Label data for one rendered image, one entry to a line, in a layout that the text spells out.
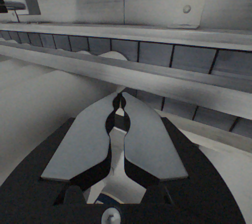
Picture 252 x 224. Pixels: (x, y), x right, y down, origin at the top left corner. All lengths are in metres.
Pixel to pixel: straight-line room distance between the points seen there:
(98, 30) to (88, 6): 0.08
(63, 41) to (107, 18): 0.08
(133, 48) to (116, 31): 0.03
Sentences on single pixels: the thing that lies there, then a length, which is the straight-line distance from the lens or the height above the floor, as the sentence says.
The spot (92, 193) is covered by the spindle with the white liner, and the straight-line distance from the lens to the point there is 0.36.
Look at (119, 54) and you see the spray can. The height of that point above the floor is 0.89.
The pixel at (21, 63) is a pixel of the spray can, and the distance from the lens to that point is 0.20.
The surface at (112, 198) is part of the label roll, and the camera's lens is 0.54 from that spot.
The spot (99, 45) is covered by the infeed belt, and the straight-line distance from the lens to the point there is 0.19.
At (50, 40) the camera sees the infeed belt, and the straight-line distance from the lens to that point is 0.27.
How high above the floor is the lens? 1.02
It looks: 47 degrees down
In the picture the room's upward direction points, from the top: 134 degrees counter-clockwise
